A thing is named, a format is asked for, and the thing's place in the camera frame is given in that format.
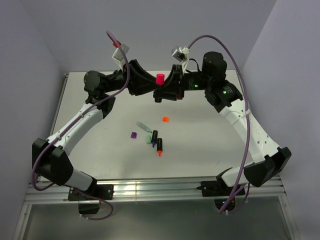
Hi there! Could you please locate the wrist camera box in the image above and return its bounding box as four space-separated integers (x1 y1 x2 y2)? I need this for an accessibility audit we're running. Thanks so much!
112 42 130 70
171 46 190 73

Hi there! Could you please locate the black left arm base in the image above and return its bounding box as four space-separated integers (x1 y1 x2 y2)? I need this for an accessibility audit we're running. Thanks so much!
67 184 114 219

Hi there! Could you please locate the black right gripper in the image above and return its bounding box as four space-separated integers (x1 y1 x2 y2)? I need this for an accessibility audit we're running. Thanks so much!
153 64 212 101

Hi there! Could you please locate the purple pen cap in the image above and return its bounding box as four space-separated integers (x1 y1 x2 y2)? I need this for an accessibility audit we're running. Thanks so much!
130 132 137 139

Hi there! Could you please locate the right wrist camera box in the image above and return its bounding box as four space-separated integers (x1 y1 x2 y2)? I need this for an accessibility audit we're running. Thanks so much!
171 46 190 73

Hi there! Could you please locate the pale green pen cap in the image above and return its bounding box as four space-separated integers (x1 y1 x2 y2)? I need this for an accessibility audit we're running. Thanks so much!
145 135 152 144

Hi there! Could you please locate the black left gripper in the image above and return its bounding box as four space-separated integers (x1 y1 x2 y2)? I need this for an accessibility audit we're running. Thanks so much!
103 60 162 97

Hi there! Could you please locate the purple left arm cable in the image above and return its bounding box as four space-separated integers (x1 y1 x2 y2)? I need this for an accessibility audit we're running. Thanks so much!
31 30 131 221

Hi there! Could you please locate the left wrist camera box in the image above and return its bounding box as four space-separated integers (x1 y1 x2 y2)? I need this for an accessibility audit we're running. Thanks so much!
112 42 130 70

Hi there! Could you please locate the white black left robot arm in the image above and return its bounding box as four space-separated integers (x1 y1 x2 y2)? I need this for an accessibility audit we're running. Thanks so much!
31 60 163 200

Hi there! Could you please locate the orange pen cap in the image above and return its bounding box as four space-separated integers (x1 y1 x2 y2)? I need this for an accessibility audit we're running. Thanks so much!
162 116 170 122

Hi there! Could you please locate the pale green capped highlighter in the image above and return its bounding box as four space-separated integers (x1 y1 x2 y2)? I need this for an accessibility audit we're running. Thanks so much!
136 121 153 133

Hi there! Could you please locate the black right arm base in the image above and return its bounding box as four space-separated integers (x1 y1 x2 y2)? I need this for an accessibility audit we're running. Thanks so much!
196 180 245 211

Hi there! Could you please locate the black orange tip highlighter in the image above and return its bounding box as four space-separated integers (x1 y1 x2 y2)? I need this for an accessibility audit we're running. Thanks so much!
156 138 163 157

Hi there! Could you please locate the pink pen cap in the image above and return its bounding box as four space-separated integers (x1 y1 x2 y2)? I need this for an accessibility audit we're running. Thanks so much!
155 73 165 86

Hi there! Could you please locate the aluminium front rail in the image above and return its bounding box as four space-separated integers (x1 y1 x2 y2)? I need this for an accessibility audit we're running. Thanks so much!
24 176 286 205

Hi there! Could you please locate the black purple tip highlighter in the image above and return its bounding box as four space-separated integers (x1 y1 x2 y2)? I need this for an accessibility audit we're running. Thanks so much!
151 130 158 148

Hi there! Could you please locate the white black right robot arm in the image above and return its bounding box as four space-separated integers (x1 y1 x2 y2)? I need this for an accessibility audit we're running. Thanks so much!
153 47 292 195

